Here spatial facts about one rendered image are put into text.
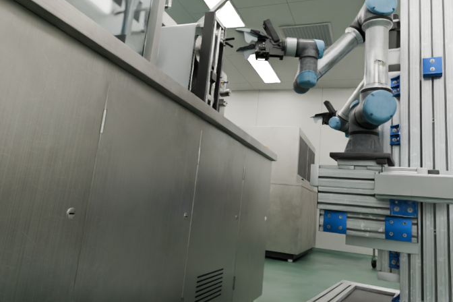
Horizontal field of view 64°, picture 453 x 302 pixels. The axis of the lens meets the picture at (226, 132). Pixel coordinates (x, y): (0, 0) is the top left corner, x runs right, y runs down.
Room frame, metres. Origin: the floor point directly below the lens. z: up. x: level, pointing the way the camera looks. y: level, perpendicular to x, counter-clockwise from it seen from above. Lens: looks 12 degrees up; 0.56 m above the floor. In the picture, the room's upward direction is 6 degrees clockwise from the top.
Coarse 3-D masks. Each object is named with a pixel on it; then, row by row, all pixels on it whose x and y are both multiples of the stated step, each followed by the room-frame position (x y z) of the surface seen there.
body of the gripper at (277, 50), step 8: (264, 40) 1.34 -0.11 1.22; (272, 40) 1.34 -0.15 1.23; (256, 48) 1.32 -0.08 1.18; (264, 48) 1.33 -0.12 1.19; (272, 48) 1.34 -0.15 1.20; (280, 48) 1.34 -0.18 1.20; (256, 56) 1.36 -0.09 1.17; (264, 56) 1.36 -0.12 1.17; (272, 56) 1.35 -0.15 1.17; (280, 56) 1.34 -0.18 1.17
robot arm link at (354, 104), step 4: (356, 100) 1.43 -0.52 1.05; (352, 104) 1.45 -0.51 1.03; (356, 104) 1.43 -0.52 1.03; (352, 108) 1.45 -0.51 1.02; (356, 108) 1.40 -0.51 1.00; (352, 112) 1.44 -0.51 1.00; (352, 116) 1.43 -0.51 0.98; (352, 120) 1.44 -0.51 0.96; (356, 120) 1.40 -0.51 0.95; (352, 124) 1.44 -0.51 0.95; (356, 124) 1.42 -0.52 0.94; (352, 128) 1.44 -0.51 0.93; (356, 128) 1.42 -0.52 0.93; (360, 128) 1.41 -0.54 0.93; (364, 128) 1.40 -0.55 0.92; (368, 128) 1.39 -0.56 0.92; (376, 128) 1.41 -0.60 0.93
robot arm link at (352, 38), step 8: (352, 24) 1.43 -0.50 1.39; (352, 32) 1.42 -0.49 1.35; (360, 32) 1.41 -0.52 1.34; (336, 40) 1.45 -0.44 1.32; (344, 40) 1.43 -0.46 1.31; (352, 40) 1.42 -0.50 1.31; (360, 40) 1.43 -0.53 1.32; (328, 48) 1.45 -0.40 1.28; (336, 48) 1.43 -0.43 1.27; (344, 48) 1.43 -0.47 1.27; (352, 48) 1.44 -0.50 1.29; (328, 56) 1.43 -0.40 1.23; (336, 56) 1.43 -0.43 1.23; (344, 56) 1.46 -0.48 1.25; (320, 64) 1.43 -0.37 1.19; (328, 64) 1.43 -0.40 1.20; (320, 72) 1.44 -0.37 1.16; (296, 88) 1.48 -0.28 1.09; (304, 88) 1.44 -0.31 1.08
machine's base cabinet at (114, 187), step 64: (0, 0) 0.53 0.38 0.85; (0, 64) 0.55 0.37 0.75; (64, 64) 0.66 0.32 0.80; (0, 128) 0.57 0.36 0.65; (64, 128) 0.68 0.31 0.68; (128, 128) 0.86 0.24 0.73; (192, 128) 1.17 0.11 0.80; (0, 192) 0.59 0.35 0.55; (64, 192) 0.71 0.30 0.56; (128, 192) 0.90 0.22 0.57; (192, 192) 1.22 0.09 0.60; (256, 192) 1.90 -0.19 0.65; (0, 256) 0.61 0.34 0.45; (64, 256) 0.74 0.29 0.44; (128, 256) 0.93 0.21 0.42; (192, 256) 1.27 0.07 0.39; (256, 256) 1.99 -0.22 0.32
